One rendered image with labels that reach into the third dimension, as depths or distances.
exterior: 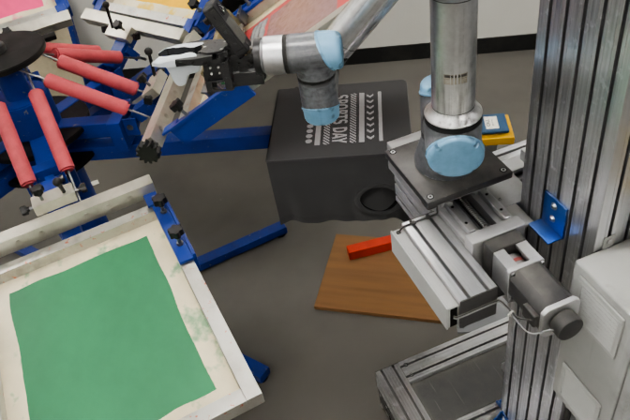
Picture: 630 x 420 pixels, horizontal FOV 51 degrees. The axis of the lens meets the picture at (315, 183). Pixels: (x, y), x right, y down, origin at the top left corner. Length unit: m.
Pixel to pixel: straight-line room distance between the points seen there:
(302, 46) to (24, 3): 2.15
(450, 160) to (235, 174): 2.47
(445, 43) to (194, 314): 0.97
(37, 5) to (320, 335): 1.89
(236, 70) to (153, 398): 0.80
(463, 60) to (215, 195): 2.53
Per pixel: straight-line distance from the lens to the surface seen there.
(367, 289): 2.97
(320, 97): 1.30
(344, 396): 2.69
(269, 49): 1.27
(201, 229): 3.45
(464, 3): 1.21
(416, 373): 2.47
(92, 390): 1.74
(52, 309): 1.97
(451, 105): 1.31
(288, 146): 2.24
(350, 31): 1.37
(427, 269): 1.49
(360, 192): 2.25
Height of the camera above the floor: 2.28
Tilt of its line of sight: 40 degrees down
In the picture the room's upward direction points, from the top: 10 degrees counter-clockwise
